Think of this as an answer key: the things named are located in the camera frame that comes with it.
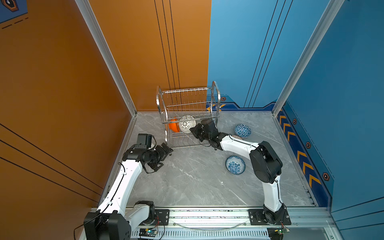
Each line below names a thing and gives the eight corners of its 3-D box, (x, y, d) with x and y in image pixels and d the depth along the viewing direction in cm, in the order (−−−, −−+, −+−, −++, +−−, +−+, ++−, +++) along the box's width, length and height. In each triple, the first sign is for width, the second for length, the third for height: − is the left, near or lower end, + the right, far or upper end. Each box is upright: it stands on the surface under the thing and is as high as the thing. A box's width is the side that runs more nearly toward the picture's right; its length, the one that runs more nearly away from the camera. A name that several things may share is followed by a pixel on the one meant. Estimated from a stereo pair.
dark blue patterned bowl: (235, 137, 107) (237, 133, 103) (233, 128, 112) (235, 124, 108) (250, 137, 107) (251, 133, 103) (247, 128, 112) (249, 124, 108)
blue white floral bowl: (226, 174, 89) (227, 171, 85) (224, 159, 96) (225, 155, 92) (245, 174, 89) (247, 171, 85) (241, 159, 96) (243, 155, 92)
